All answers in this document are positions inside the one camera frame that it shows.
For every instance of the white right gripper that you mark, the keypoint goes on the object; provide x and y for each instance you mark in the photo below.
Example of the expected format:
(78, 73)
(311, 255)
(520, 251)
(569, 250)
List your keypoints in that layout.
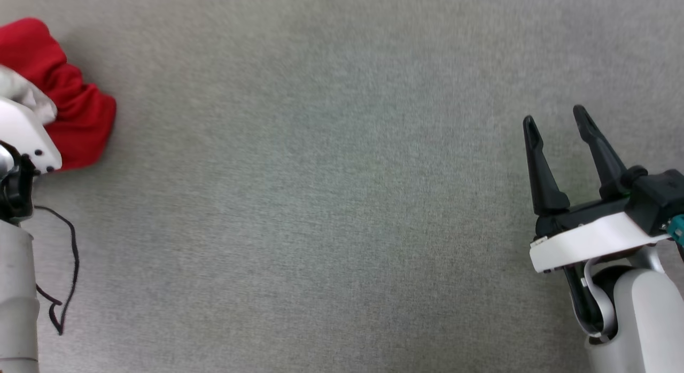
(588, 239)

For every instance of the grey fabric sofa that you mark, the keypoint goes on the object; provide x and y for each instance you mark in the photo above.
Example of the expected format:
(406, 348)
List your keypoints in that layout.
(320, 202)

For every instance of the teal right camera connector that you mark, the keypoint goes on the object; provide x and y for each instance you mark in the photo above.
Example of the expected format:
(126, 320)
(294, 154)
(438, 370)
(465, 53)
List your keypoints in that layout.
(677, 228)

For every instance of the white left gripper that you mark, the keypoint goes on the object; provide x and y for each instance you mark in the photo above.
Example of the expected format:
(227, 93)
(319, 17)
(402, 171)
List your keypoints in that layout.
(26, 132)

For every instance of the red and white basketball jersey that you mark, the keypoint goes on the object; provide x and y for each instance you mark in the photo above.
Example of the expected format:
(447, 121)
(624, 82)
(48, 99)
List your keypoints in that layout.
(80, 116)

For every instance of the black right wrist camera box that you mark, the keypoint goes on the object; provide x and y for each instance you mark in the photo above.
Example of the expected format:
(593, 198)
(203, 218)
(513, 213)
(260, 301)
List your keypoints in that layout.
(660, 199)

